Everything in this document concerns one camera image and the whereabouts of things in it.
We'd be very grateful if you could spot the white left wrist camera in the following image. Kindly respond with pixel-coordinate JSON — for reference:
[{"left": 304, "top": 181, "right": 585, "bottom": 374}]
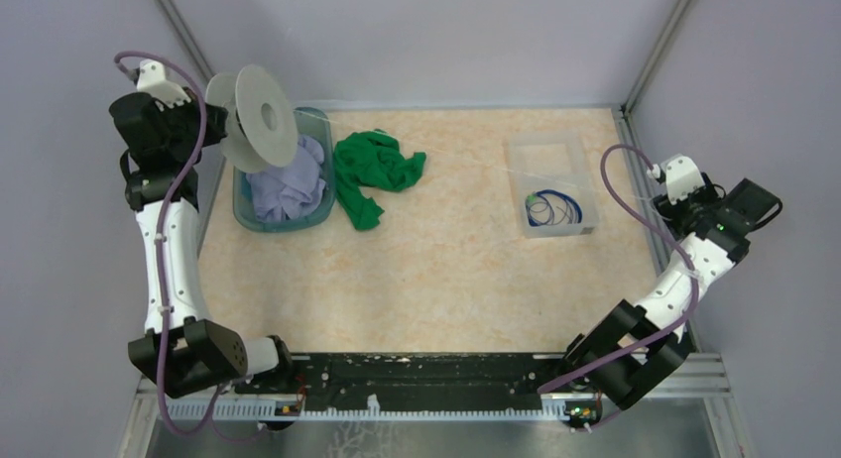
[{"left": 136, "top": 58, "right": 192, "bottom": 111}]

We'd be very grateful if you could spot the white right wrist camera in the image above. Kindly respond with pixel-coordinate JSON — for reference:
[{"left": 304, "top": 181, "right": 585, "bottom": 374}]
[{"left": 647, "top": 155, "right": 706, "bottom": 205}]

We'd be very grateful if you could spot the white filament spool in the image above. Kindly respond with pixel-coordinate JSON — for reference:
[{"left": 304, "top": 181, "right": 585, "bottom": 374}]
[{"left": 204, "top": 64, "right": 299, "bottom": 173}]

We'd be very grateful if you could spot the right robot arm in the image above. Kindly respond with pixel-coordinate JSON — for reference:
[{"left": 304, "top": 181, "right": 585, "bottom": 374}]
[{"left": 558, "top": 173, "right": 783, "bottom": 409}]

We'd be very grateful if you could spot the clear plastic box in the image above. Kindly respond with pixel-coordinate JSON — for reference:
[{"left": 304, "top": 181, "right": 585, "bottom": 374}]
[{"left": 505, "top": 131, "right": 599, "bottom": 239}]

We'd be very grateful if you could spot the green cloth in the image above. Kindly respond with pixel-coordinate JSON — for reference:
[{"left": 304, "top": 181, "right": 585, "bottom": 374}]
[{"left": 333, "top": 130, "right": 427, "bottom": 231}]

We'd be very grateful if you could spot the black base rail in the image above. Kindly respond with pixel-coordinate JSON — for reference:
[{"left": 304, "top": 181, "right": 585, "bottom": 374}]
[{"left": 235, "top": 353, "right": 610, "bottom": 430}]

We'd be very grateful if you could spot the teal plastic basket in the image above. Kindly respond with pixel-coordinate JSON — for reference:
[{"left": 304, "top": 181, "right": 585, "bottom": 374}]
[{"left": 232, "top": 107, "right": 336, "bottom": 233}]

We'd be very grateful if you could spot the lavender cloth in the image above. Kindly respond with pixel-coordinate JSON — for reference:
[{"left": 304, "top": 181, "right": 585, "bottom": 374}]
[{"left": 246, "top": 135, "right": 327, "bottom": 223}]

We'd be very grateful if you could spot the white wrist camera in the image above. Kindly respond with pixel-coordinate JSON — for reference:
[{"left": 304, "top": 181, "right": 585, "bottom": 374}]
[
  {"left": 647, "top": 155, "right": 706, "bottom": 205},
  {"left": 136, "top": 58, "right": 192, "bottom": 111}
]

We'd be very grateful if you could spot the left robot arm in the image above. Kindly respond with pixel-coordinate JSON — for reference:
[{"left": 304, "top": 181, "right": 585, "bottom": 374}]
[{"left": 109, "top": 92, "right": 298, "bottom": 399}]

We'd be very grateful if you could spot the blue cable coil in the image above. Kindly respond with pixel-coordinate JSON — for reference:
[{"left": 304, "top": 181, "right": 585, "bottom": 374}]
[{"left": 525, "top": 189, "right": 585, "bottom": 229}]

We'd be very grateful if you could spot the white cable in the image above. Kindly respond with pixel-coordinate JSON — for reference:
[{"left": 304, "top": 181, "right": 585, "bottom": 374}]
[{"left": 296, "top": 110, "right": 659, "bottom": 203}]

